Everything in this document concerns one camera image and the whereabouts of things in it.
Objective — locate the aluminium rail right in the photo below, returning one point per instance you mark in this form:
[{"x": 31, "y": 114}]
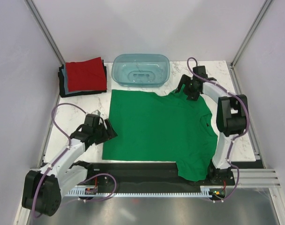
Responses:
[{"x": 258, "y": 178}]

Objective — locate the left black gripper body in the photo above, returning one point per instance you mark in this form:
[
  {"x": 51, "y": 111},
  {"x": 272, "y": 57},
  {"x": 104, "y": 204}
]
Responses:
[{"x": 98, "y": 132}]

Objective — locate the black folded t shirt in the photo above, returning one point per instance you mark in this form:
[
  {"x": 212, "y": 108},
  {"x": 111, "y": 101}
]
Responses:
[{"x": 81, "y": 93}]

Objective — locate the left aluminium frame post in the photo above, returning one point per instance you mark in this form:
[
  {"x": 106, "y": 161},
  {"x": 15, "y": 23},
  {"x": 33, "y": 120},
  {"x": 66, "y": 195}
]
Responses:
[{"x": 37, "y": 16}]

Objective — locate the teal plastic bin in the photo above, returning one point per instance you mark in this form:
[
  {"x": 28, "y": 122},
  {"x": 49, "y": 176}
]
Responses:
[{"x": 141, "y": 70}]

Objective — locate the green t shirt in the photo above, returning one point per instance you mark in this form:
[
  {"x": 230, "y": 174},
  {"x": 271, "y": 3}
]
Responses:
[{"x": 171, "y": 128}]

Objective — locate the red folded t shirt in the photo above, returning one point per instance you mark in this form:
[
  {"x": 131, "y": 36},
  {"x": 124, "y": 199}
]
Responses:
[{"x": 86, "y": 75}]

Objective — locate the white slotted cable duct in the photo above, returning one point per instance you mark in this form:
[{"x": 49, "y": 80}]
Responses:
[{"x": 90, "y": 191}]

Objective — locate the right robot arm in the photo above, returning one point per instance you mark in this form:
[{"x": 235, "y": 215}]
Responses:
[{"x": 232, "y": 117}]

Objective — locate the right aluminium frame post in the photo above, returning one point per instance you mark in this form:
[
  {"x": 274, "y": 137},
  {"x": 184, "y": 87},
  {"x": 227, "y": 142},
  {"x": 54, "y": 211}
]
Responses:
[{"x": 252, "y": 30}]

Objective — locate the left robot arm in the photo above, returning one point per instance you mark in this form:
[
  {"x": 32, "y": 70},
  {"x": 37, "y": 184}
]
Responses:
[{"x": 45, "y": 187}]

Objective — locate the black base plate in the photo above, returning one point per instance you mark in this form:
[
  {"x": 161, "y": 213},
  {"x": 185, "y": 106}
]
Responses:
[{"x": 148, "y": 176}]

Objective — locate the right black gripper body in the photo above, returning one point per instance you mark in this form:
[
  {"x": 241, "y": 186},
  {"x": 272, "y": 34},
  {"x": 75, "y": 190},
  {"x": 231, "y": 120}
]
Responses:
[{"x": 192, "y": 93}]

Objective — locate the blue folded t shirt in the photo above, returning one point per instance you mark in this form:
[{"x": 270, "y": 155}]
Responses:
[{"x": 65, "y": 82}]

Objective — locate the aluminium frame post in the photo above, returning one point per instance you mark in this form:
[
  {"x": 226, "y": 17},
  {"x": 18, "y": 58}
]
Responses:
[
  {"x": 37, "y": 16},
  {"x": 252, "y": 30}
]

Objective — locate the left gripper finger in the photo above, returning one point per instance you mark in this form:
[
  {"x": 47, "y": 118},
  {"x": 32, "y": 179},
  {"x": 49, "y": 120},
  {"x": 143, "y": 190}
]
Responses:
[
  {"x": 97, "y": 119},
  {"x": 110, "y": 132}
]

